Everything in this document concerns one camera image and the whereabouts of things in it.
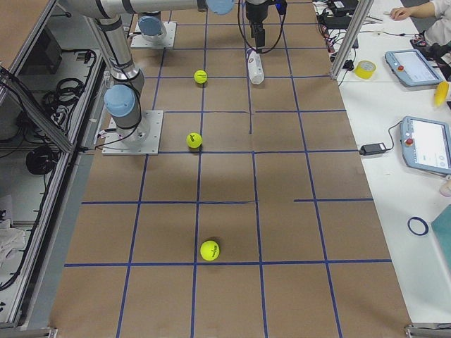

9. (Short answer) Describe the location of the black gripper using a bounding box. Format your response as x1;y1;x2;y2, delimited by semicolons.
245;0;276;54

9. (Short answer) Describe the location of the clear tennis ball can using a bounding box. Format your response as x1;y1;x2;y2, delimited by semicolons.
246;48;265;85

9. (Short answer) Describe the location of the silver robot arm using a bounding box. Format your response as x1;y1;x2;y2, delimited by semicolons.
69;0;288;54
86;15;150;149

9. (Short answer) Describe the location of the tennis ball bottom right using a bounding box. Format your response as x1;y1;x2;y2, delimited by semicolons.
193;69;208;85

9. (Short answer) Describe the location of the tennis ball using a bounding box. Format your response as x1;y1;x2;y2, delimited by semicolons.
200;239;220;261
193;69;208;85
186;132;202;149

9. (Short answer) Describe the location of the tennis ball centre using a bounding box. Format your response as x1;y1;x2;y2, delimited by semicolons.
186;132;202;149

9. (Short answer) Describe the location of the tennis ball upper left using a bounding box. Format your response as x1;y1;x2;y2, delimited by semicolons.
200;239;220;261

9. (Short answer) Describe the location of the person's hand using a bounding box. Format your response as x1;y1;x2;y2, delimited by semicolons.
389;7;415;20

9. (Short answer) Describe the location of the yellow tape roll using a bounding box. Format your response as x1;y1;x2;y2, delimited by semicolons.
354;60;376;80

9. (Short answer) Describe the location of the upper teach pendant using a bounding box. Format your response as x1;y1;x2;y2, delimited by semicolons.
385;49;442;87

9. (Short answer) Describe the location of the teach pendant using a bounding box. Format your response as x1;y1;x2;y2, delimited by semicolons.
400;116;450;175
385;49;442;87

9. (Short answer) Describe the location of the small black power brick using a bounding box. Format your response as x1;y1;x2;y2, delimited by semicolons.
359;142;388;156

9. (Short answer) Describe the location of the yellow banana toy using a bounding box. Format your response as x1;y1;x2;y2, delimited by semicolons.
433;81;451;107

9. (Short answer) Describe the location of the lower teach pendant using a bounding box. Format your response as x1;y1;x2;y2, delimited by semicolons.
400;116;450;175

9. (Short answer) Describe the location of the teal box corner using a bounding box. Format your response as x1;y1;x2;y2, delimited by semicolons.
431;205;451;265

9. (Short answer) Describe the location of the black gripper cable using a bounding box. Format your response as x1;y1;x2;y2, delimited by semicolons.
237;0;286;54

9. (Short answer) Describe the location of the aluminium frame post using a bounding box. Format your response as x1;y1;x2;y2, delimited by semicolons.
330;0;373;80

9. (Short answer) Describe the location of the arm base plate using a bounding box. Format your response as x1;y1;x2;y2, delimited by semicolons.
101;111;163;156
130;21;177;49

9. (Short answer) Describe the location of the blue tape ring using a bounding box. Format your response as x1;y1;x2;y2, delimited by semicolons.
407;216;430;237

